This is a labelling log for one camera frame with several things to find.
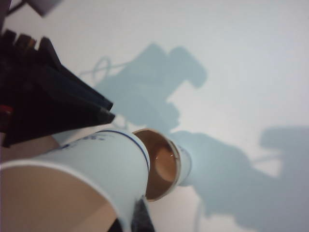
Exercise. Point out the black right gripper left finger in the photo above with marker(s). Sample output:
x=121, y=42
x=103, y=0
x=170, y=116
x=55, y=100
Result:
x=48, y=96

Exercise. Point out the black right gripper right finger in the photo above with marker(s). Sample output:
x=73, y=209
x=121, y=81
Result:
x=142, y=217

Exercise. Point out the white blue-print paper cup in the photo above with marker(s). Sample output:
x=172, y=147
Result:
x=164, y=169
x=96, y=169

